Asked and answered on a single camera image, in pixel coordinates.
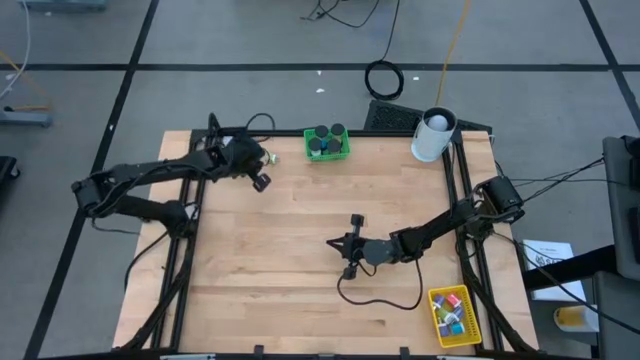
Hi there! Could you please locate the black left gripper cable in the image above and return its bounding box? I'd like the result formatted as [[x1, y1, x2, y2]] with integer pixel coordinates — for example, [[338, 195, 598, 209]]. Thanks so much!
[[243, 112, 277, 146]]

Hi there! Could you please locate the grey metal cabinet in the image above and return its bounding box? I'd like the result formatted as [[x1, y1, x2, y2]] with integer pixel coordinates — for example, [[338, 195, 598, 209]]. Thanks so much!
[[592, 134, 640, 360]]

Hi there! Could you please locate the black plastic basket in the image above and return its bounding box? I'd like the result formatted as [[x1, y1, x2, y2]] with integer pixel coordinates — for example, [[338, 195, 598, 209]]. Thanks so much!
[[213, 125, 249, 151]]

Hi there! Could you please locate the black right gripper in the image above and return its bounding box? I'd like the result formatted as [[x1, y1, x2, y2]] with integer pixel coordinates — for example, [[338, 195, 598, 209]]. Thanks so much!
[[326, 213, 401, 281]]

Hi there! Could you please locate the green plastic basket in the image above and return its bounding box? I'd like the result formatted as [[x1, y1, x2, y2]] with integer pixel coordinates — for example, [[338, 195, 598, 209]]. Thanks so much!
[[303, 125, 351, 164]]

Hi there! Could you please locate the yellow and white roll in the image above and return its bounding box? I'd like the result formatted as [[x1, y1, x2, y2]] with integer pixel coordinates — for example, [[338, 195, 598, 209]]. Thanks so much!
[[553, 304, 600, 334]]

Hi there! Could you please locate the black coiled floor cable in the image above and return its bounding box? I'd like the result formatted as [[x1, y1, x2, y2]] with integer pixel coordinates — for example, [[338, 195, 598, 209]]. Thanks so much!
[[363, 0, 405, 101]]

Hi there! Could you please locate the yellow plastic basket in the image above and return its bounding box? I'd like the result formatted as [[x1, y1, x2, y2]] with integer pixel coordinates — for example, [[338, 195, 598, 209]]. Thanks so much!
[[428, 284, 484, 350]]

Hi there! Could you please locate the black loose floor cable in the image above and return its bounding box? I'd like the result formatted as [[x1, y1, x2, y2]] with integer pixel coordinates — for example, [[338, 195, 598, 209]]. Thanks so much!
[[299, 0, 381, 29]]

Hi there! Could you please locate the orange floor cable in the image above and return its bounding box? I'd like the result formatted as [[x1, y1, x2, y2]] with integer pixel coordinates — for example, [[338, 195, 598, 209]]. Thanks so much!
[[0, 49, 51, 112]]

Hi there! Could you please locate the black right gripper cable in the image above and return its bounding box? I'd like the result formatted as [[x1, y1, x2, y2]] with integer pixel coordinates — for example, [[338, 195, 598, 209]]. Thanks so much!
[[336, 259, 425, 311]]

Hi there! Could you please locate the black left base cable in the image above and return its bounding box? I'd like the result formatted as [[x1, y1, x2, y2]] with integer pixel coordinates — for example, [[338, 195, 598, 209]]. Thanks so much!
[[123, 232, 171, 291]]

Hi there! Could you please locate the grey metal floor base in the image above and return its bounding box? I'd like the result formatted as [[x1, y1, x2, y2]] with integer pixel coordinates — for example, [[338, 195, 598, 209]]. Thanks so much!
[[0, 107, 54, 129]]

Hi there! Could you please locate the grey metal floor bar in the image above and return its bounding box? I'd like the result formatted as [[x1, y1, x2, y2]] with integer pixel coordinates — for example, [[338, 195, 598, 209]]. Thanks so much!
[[17, 0, 109, 12]]

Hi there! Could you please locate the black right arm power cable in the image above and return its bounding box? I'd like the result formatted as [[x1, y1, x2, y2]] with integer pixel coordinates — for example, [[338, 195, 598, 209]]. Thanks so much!
[[509, 157, 606, 206]]

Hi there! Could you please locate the black floor object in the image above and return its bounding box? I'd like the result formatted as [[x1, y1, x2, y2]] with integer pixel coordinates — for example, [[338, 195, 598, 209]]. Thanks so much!
[[0, 155, 21, 194]]

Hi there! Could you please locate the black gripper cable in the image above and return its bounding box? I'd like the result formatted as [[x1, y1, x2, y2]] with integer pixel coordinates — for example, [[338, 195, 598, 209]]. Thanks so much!
[[243, 112, 277, 146], [336, 259, 425, 311]]

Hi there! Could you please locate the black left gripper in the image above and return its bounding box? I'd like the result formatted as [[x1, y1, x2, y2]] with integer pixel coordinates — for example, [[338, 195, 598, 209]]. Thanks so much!
[[214, 133, 274, 194]]

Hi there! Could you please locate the yellow floor cable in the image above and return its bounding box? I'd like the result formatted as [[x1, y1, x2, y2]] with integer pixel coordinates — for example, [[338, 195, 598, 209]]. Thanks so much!
[[434, 0, 474, 107]]

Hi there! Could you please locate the black long floor cable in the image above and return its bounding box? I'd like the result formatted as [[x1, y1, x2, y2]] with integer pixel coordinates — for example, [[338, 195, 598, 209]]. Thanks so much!
[[489, 229, 640, 335]]

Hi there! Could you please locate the black beam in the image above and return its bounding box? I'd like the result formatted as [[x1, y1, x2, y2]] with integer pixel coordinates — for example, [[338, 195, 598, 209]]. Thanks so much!
[[522, 244, 617, 292]]

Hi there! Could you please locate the white paper cup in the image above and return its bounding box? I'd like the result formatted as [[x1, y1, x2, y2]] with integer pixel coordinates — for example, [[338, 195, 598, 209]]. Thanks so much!
[[410, 106, 459, 164]]

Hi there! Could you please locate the black aluminium table frame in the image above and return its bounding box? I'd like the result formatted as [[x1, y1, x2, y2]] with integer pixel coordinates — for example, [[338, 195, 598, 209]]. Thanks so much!
[[117, 112, 541, 360]]

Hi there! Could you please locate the white paper booklet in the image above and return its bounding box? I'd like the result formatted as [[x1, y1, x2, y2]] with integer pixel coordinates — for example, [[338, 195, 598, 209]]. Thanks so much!
[[521, 238, 587, 303]]

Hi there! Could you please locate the black perforated floor mat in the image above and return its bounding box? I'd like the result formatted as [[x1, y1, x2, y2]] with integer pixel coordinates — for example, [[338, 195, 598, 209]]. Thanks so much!
[[363, 98, 494, 135]]

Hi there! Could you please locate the white floor cable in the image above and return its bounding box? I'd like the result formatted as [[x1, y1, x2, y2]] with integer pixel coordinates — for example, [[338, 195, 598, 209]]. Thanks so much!
[[0, 0, 32, 101]]

